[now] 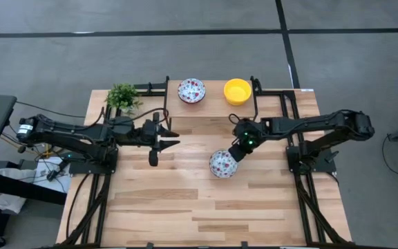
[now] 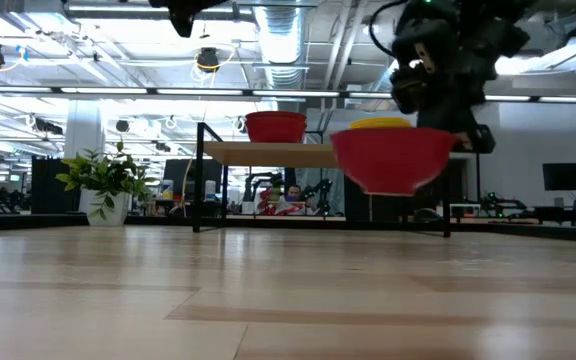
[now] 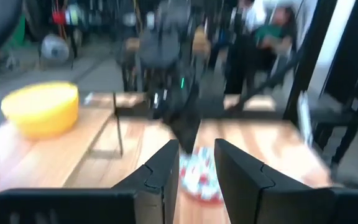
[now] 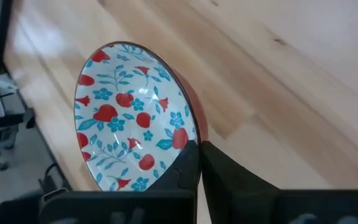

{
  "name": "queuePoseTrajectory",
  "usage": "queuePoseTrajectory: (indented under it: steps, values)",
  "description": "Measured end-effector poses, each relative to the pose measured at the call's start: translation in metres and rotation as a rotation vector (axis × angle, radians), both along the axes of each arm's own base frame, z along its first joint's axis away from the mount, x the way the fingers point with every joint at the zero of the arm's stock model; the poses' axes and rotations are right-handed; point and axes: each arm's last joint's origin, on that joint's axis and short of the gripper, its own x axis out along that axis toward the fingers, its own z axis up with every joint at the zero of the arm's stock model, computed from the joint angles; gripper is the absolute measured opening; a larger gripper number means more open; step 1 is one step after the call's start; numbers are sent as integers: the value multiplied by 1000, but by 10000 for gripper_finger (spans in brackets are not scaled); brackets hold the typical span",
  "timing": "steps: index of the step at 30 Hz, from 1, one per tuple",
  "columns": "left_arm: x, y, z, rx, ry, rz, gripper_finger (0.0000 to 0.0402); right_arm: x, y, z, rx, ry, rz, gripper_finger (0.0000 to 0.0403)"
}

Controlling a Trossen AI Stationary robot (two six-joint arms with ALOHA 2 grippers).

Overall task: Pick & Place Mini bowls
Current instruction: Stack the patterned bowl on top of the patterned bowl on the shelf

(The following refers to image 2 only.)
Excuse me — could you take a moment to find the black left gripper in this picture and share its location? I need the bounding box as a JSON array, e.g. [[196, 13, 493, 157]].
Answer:
[[148, 0, 229, 39]]

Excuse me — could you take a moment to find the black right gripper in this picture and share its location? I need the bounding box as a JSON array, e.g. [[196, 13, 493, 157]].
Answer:
[[390, 0, 497, 154]]

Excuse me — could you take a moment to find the yellow plastic mini bowl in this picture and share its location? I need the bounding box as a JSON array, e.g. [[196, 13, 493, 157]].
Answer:
[[349, 116, 413, 125], [350, 122, 412, 130]]

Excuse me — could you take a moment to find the red floral ceramic bowl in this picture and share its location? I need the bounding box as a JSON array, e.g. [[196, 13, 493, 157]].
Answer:
[[245, 117, 308, 145], [329, 127, 460, 197], [244, 110, 308, 121]]

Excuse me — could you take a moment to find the long ceiling light strip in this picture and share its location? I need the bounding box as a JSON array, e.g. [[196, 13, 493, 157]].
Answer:
[[0, 85, 576, 104]]

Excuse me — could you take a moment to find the black monitor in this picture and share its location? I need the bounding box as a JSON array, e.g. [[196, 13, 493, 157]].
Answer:
[[541, 162, 576, 192]]

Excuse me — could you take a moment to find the wooden shelf with black legs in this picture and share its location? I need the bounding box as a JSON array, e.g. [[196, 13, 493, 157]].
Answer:
[[192, 121, 483, 239]]

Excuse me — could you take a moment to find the person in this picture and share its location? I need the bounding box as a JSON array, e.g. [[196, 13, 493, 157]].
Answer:
[[281, 183, 307, 216]]

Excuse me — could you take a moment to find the green potted plant white pot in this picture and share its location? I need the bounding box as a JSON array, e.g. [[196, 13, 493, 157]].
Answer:
[[55, 141, 157, 227]]

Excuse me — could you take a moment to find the black partition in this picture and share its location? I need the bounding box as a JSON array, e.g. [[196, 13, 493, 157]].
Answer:
[[30, 157, 84, 216]]

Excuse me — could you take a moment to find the silver ventilation duct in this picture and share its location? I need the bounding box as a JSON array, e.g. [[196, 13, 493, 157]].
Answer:
[[252, 0, 314, 91]]

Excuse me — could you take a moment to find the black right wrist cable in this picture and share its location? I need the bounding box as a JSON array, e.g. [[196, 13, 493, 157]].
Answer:
[[367, 0, 409, 57]]

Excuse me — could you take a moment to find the black aluminium table frame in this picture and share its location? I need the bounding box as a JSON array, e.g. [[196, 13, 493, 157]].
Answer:
[[0, 212, 576, 246]]

